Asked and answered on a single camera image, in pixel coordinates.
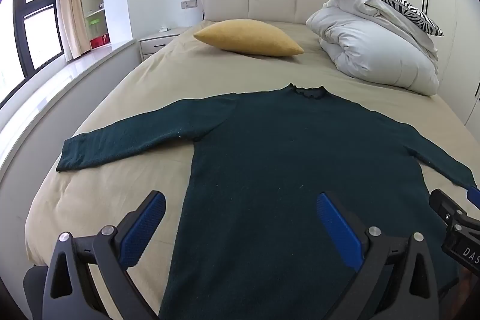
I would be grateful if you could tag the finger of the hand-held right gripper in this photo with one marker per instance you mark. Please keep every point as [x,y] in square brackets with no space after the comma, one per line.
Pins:
[474,198]
[442,203]

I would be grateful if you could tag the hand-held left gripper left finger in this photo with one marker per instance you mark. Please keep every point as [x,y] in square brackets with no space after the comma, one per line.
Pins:
[144,230]

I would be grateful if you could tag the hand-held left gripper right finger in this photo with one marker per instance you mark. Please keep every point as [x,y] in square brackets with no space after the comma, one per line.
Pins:
[337,226]

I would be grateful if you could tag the dark green sweater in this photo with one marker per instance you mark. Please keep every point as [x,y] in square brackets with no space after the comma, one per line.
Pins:
[262,155]

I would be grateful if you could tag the bed with beige sheet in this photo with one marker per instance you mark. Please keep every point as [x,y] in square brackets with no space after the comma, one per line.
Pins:
[112,192]

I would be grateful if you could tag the white window ledge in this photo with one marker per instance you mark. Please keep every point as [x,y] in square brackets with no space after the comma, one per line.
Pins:
[56,80]

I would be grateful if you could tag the white duvet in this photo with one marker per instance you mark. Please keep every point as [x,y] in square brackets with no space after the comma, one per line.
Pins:
[367,46]

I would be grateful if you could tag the white nightstand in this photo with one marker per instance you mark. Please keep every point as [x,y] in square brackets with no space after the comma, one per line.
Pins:
[157,42]

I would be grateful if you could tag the red box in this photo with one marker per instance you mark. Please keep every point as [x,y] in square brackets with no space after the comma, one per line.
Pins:
[99,42]

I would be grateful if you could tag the yellow pillow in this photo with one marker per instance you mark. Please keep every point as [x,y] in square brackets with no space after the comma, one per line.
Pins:
[247,37]

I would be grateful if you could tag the green container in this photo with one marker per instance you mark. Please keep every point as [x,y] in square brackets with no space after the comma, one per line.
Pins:
[93,20]

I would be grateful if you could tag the black framed window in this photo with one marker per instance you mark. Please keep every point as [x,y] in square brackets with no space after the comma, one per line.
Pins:
[37,35]

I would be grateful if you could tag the wall switch panel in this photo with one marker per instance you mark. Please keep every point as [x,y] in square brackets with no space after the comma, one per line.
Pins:
[189,4]

